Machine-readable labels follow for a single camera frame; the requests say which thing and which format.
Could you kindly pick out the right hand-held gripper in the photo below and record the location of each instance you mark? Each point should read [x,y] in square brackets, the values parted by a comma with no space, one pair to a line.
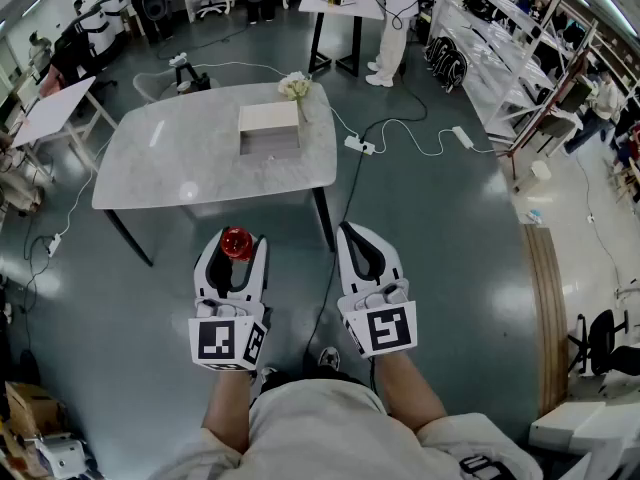
[390,328]

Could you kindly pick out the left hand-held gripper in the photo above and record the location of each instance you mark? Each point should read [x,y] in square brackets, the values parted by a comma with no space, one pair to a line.
[215,340]

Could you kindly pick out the red bottle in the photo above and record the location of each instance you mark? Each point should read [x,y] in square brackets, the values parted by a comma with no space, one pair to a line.
[237,243]

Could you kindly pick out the white box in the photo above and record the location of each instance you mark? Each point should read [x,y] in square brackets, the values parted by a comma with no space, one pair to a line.
[575,428]
[267,118]

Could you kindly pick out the person's right forearm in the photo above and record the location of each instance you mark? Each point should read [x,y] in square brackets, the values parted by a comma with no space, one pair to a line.
[407,393]

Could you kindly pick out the person's left forearm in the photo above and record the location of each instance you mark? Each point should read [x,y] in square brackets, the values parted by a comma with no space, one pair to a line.
[227,408]

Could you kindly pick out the cardboard box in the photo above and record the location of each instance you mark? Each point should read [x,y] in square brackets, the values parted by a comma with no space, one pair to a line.
[30,408]

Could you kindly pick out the person's shoe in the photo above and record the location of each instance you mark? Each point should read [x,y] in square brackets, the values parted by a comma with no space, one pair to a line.
[329,358]

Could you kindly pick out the grey marble table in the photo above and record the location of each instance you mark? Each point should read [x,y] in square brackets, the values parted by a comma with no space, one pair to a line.
[175,163]

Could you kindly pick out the white slim power strip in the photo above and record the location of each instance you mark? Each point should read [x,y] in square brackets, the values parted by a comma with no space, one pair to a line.
[462,137]

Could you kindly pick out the person's white shirt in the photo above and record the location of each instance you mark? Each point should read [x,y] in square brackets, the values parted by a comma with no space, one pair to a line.
[325,433]

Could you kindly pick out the pink artificial flower bouquet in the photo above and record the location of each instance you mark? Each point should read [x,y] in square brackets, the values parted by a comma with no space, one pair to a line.
[295,87]

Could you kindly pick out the white bucket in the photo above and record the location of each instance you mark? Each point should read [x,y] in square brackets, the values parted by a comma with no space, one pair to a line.
[537,173]

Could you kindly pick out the drink can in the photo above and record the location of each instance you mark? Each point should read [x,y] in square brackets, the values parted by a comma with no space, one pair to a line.
[184,86]

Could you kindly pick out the black bag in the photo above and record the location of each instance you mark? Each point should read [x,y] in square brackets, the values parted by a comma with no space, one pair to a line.
[197,79]

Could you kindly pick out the grey shell chair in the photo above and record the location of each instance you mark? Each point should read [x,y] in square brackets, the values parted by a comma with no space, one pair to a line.
[150,85]

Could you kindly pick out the black backpack with white print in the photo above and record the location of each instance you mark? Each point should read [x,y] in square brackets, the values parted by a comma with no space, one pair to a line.
[447,63]

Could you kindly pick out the white folding table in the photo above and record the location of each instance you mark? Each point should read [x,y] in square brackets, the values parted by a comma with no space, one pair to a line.
[55,108]

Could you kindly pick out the black office chair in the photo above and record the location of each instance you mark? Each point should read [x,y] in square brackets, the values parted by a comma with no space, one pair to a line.
[602,340]

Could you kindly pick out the white metal shelving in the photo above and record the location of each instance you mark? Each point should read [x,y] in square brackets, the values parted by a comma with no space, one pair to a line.
[500,43]

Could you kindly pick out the white table with black legs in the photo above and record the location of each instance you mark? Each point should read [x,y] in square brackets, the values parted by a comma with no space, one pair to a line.
[340,5]

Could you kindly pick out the black and white robot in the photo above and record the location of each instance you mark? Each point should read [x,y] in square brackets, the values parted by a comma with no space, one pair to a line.
[95,28]

